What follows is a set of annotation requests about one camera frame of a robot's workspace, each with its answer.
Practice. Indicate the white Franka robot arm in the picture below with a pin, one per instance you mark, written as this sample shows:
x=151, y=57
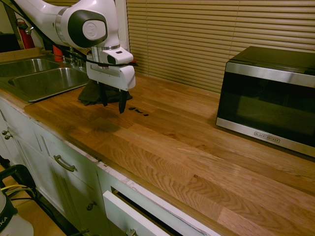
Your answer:
x=81, y=27

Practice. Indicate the chrome gooseneck faucet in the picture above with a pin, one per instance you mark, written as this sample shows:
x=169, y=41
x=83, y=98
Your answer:
x=73, y=61

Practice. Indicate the black metal cart frame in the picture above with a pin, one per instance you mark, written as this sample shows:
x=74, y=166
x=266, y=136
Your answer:
x=23, y=172

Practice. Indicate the black stainless microwave oven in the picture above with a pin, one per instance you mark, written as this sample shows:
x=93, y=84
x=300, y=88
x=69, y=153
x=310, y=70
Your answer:
x=265, y=103

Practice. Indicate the beige window blinds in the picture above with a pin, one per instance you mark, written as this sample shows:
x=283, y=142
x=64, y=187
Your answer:
x=209, y=37

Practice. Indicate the black box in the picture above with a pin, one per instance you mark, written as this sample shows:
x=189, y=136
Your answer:
x=8, y=43

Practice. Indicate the red fire extinguisher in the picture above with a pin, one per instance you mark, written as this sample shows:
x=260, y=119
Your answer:
x=26, y=37

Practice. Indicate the dark cloth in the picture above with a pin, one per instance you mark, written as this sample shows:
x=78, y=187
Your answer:
x=91, y=94

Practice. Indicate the white black lettered device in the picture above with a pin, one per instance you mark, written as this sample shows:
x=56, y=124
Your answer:
x=12, y=221

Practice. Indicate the red spray bottle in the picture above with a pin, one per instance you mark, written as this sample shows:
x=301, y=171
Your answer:
x=57, y=52

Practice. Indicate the white open drawer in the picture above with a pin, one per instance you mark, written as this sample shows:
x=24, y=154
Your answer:
x=123, y=214

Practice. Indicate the stainless double basin sink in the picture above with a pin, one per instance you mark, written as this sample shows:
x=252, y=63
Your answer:
x=46, y=81

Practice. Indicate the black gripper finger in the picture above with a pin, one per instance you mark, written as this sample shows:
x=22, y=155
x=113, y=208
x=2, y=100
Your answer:
x=103, y=94
x=122, y=102

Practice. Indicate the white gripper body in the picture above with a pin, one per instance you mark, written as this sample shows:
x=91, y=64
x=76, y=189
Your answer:
x=115, y=75

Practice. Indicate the round metal cabinet knob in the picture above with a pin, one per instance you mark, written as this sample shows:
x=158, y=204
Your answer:
x=91, y=206
x=8, y=137
x=4, y=132

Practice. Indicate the white kitchen cabinet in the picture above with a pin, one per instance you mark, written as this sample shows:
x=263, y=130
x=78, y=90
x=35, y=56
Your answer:
x=34, y=157

